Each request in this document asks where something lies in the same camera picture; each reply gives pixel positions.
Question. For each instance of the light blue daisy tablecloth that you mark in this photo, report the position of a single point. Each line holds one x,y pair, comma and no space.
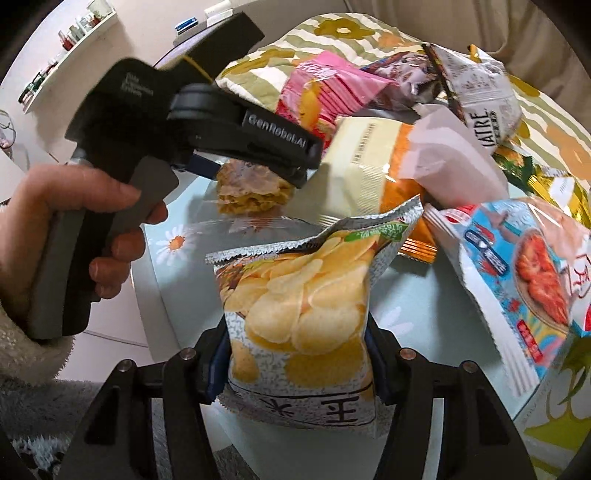
184,263

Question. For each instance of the pink snack bag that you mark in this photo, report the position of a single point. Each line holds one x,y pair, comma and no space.
337,87

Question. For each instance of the person's fuzzy grey clothing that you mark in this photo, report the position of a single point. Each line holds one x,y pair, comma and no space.
55,415

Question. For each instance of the gold foil snack packet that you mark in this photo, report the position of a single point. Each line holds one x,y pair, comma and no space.
561,190

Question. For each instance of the white wall shelf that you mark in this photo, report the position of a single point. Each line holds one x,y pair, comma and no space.
69,60

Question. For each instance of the plain white snack bag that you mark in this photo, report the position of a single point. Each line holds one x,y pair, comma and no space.
452,157

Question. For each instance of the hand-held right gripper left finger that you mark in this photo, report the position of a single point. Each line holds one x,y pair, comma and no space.
215,371

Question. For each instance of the cream and orange snack bag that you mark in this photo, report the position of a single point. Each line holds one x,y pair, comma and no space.
364,166

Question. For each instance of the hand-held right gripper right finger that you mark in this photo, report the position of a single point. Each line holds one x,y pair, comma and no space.
372,364

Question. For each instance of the clear-wrapped biscuit pack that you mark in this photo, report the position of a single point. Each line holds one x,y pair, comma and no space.
251,191

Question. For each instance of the potato chip bag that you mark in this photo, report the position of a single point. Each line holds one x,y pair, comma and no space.
295,314

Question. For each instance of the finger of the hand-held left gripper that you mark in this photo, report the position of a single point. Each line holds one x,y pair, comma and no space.
272,171

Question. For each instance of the row of small bottles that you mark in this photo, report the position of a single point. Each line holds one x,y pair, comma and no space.
76,30

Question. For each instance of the white and grey snack bag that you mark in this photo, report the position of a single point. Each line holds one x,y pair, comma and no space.
480,92

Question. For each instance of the dark green cracker packet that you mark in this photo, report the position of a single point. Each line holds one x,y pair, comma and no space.
512,164

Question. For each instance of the person's left hand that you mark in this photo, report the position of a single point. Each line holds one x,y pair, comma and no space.
55,221

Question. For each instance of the striped floral blanket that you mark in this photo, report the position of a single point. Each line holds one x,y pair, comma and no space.
332,32

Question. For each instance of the blue and red snack bag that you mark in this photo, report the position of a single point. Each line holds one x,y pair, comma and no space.
512,272

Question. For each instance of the beige curtain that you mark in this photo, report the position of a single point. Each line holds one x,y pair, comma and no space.
540,32

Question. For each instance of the dark brown snack bag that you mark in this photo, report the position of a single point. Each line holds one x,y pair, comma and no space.
399,69

